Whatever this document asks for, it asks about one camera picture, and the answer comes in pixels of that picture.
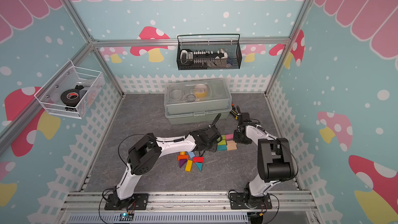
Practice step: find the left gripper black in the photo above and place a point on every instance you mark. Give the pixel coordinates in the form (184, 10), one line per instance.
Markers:
(213, 148)

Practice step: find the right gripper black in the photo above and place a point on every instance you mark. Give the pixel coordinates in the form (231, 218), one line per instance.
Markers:
(236, 139)

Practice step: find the pink block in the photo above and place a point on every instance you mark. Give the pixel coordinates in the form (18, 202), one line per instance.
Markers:
(229, 137)

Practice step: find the tan rectangular block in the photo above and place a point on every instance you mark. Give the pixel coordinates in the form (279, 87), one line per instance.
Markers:
(232, 147)

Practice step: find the teal rectangular block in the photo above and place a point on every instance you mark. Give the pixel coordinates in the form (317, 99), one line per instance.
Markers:
(222, 147)

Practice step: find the teal triangle block bottom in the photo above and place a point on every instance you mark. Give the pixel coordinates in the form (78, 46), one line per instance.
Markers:
(199, 165)

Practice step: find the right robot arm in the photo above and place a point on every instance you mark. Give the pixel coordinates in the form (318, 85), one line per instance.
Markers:
(275, 163)

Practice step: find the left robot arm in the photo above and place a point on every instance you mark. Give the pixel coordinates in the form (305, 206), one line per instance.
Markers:
(143, 155)

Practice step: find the light blue block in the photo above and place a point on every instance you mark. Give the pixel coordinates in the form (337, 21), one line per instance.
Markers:
(191, 154)

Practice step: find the yellow black screwdriver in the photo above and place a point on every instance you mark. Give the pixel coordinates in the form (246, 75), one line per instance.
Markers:
(232, 114)

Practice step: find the red block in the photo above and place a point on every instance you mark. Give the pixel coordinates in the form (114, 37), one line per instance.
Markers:
(198, 159)

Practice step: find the purple triangle block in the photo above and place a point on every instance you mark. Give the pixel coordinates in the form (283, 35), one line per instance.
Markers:
(182, 162)

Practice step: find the translucent plastic storage box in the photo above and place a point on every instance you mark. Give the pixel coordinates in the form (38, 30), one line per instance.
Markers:
(197, 101)

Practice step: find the white black tool in basket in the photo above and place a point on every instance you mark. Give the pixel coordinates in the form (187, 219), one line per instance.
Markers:
(202, 59)

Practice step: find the green lit circuit board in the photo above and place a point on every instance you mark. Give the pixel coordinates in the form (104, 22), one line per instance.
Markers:
(126, 217)

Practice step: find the black tape roll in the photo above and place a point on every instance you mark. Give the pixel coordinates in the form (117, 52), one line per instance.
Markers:
(71, 97)

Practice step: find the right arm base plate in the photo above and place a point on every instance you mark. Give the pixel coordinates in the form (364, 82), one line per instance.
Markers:
(247, 201)

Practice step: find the black wire mesh basket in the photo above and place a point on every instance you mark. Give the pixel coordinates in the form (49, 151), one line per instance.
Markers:
(230, 43)

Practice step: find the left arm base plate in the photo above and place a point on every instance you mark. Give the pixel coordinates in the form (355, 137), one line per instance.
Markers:
(135, 202)

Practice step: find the white wire basket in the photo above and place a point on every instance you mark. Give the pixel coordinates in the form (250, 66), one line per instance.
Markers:
(89, 82)

